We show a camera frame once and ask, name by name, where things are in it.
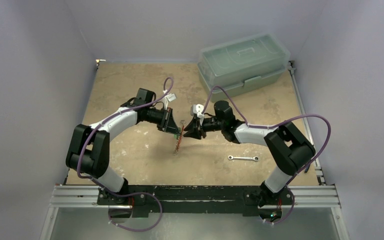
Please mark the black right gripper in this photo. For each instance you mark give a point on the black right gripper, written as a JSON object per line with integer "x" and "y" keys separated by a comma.
{"x": 202, "y": 124}

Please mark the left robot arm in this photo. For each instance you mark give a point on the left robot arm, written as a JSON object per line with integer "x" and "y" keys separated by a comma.
{"x": 89, "y": 150}

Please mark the aluminium frame rail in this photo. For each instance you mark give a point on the aluminium frame rail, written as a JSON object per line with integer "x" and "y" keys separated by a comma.
{"x": 80, "y": 212}

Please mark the blue handled pliers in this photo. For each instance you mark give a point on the blue handled pliers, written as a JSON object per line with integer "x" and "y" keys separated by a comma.
{"x": 307, "y": 168}

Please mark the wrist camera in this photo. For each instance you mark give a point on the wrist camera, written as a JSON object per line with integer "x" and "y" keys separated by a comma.
{"x": 169, "y": 97}
{"x": 197, "y": 110}

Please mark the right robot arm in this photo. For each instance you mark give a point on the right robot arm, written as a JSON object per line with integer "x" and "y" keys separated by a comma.
{"x": 289, "y": 148}

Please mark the silver combination wrench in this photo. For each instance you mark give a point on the silver combination wrench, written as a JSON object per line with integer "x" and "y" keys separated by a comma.
{"x": 241, "y": 158}

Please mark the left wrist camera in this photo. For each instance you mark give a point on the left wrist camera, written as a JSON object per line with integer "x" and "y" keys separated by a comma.
{"x": 169, "y": 97}

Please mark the steel key organizer red handle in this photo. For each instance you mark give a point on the steel key organizer red handle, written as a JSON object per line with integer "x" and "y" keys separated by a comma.
{"x": 177, "y": 145}

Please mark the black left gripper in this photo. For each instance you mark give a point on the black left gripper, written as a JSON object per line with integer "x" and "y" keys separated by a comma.
{"x": 168, "y": 123}

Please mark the clear plastic storage bin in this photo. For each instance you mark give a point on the clear plastic storage bin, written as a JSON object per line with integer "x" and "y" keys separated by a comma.
{"x": 243, "y": 65}

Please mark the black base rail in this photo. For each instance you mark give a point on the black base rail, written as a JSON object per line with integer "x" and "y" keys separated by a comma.
{"x": 200, "y": 199}

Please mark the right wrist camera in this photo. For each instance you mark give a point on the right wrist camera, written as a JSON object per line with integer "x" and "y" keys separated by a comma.
{"x": 197, "y": 110}

